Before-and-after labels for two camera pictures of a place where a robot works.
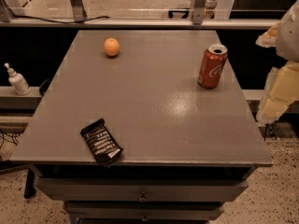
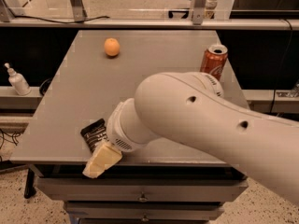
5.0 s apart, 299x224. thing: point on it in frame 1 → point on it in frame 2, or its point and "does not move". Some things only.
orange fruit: x=111 y=47 does not move
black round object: x=45 y=86 does not move
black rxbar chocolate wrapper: x=103 y=146 does not move
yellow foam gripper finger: x=281 y=90 → x=102 y=158
